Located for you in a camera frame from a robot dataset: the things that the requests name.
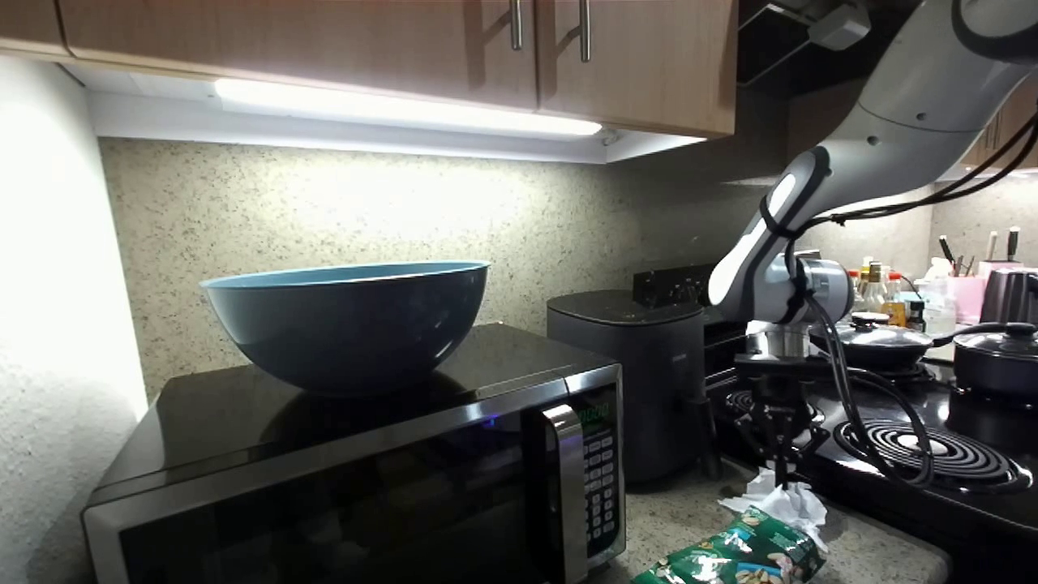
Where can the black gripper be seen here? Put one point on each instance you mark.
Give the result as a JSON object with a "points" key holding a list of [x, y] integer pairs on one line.
{"points": [[776, 363]]}

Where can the white paper napkin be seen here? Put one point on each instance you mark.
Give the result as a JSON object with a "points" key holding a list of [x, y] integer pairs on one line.
{"points": [[794, 503]]}

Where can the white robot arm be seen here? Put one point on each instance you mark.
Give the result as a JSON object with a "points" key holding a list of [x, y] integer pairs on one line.
{"points": [[923, 108]]}

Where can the black air fryer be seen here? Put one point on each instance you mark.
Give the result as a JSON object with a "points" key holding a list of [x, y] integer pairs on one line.
{"points": [[663, 375]]}

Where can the black electric stove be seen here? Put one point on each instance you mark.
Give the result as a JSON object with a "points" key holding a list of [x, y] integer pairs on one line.
{"points": [[915, 448]]}

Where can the green pistachio bag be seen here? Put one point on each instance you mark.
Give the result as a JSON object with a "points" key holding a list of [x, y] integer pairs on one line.
{"points": [[749, 550]]}

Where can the black frying pan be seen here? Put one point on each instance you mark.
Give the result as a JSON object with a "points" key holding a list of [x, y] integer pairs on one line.
{"points": [[889, 345]]}

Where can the black cooking pot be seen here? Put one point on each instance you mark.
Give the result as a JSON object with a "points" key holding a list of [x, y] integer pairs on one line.
{"points": [[998, 360]]}

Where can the black microwave oven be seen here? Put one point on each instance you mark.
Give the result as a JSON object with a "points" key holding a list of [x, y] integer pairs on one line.
{"points": [[505, 467]]}

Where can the black range hood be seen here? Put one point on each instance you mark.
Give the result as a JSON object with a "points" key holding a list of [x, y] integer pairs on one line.
{"points": [[799, 46]]}

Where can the wooden upper cabinet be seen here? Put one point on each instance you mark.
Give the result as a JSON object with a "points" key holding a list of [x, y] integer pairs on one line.
{"points": [[663, 67]]}

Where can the blue ceramic bowl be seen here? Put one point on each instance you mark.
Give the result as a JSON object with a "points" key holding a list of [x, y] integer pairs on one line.
{"points": [[352, 328]]}

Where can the under-cabinet light strip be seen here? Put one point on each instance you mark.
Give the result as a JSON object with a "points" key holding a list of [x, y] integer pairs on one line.
{"points": [[385, 108]]}

